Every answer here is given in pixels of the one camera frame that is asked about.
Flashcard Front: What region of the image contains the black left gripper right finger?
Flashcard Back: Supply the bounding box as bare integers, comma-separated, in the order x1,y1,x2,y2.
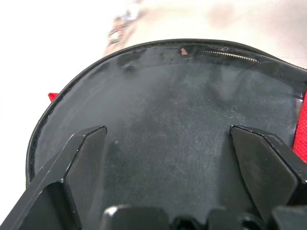
229,125,307,222

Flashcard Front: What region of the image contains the black and red paddle case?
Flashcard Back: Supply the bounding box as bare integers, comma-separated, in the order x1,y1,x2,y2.
25,38,307,230

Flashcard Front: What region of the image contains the black table tennis paddle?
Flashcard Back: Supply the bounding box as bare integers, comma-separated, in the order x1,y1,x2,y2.
31,61,303,216

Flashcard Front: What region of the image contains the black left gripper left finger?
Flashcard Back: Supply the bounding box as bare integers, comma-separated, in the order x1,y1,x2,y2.
0,125,108,230

